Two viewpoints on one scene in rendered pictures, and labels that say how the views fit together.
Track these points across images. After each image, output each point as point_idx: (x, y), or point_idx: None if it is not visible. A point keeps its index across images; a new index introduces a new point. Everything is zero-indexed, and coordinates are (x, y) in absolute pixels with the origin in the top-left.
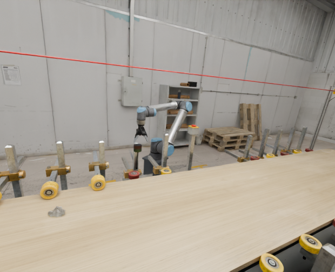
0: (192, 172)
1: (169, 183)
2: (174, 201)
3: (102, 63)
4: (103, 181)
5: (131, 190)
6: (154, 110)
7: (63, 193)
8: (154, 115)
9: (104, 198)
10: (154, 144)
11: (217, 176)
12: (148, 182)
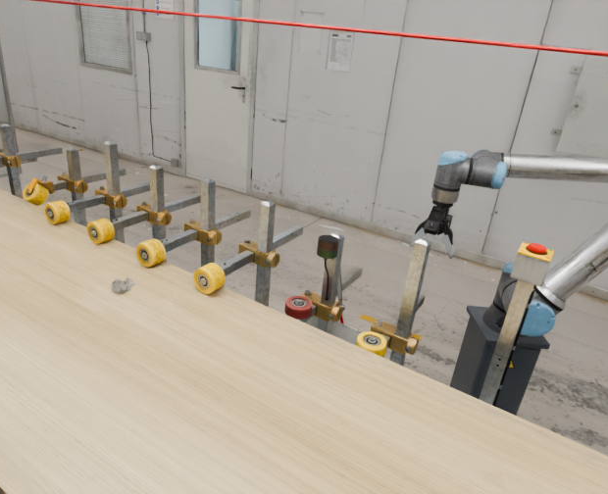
0: (433, 389)
1: (323, 367)
2: (263, 398)
3: (268, 22)
4: (210, 278)
5: (238, 325)
6: (495, 170)
7: (166, 269)
8: (496, 186)
9: (187, 308)
10: (504, 282)
11: (494, 455)
12: (289, 334)
